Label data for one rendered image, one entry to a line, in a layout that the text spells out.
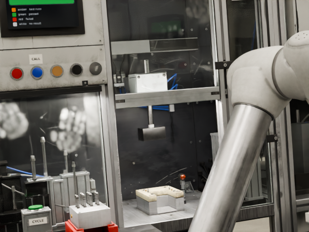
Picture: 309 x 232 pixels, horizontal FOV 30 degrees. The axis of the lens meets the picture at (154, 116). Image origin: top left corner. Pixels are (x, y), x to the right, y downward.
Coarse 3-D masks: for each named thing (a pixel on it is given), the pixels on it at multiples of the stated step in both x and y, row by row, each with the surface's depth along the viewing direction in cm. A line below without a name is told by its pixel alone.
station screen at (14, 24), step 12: (12, 12) 168; (24, 12) 170; (36, 12) 171; (48, 12) 172; (60, 12) 173; (72, 12) 174; (12, 24) 169; (24, 24) 170; (36, 24) 171; (48, 24) 172; (60, 24) 173; (72, 24) 174
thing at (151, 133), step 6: (150, 108) 207; (150, 114) 208; (150, 120) 208; (150, 126) 208; (156, 126) 212; (138, 132) 210; (144, 132) 205; (150, 132) 205; (156, 132) 206; (162, 132) 207; (138, 138) 210; (144, 138) 205; (150, 138) 206; (156, 138) 206; (162, 138) 207
